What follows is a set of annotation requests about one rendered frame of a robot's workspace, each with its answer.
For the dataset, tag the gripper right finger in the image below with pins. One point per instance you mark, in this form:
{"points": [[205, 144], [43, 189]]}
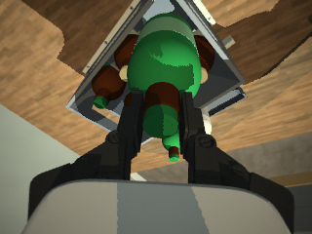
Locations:
{"points": [[207, 164]]}

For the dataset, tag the brown bottle with beige cap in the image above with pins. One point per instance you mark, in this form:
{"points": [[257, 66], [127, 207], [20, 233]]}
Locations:
{"points": [[206, 53], [123, 53]]}

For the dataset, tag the brown bottle with green cap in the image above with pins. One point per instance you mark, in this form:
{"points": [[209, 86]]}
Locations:
{"points": [[107, 85]]}

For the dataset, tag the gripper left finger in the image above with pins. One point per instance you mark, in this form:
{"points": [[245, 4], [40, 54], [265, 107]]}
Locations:
{"points": [[109, 160]]}

